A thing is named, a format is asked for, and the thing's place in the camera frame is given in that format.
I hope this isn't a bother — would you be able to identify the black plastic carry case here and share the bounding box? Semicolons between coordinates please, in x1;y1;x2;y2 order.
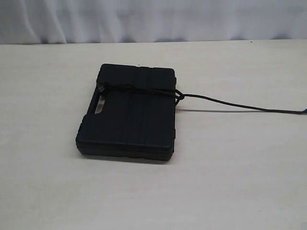
75;64;177;161

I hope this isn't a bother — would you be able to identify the black cord with loop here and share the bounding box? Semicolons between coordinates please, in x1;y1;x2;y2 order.
97;82;307;116

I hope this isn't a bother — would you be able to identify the white backdrop curtain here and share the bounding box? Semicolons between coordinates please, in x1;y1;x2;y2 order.
0;0;307;44

